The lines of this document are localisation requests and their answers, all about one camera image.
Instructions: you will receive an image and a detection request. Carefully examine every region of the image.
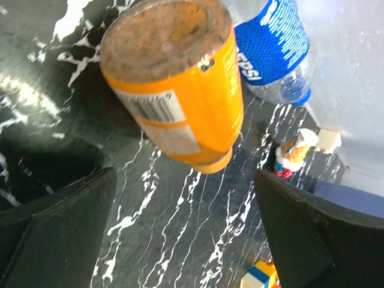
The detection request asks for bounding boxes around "white blue yellow block stack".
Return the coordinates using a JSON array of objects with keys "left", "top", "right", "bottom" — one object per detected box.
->
[{"left": 239, "top": 260, "right": 281, "bottom": 288}]

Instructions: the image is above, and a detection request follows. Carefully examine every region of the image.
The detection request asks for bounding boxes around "small white corner block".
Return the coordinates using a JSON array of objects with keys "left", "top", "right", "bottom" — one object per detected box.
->
[{"left": 315, "top": 128, "right": 342, "bottom": 154}]

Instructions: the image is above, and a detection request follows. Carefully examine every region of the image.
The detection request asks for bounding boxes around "clear Pepsi bottle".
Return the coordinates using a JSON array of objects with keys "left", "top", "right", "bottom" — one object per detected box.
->
[{"left": 223, "top": 0, "right": 315, "bottom": 106}]

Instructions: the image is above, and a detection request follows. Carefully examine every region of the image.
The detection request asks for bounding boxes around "orange juice bottle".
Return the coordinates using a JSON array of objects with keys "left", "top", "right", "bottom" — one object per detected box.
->
[{"left": 100, "top": 1, "right": 244, "bottom": 174}]

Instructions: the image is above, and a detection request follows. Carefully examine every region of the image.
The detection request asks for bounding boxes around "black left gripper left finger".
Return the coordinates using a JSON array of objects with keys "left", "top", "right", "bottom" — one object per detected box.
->
[{"left": 1, "top": 167, "right": 117, "bottom": 287}]

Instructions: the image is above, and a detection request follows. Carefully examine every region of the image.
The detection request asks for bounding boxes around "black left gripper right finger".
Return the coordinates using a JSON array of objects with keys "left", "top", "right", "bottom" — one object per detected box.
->
[{"left": 254, "top": 170, "right": 383, "bottom": 287}]

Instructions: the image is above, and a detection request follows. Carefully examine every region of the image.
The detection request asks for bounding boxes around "small toy figure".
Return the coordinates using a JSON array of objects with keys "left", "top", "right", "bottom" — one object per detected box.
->
[{"left": 273, "top": 128, "right": 319, "bottom": 179}]

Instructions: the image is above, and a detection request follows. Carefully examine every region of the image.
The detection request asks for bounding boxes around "blue plastic bin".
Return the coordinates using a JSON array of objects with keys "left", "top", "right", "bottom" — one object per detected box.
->
[{"left": 313, "top": 181, "right": 383, "bottom": 218}]

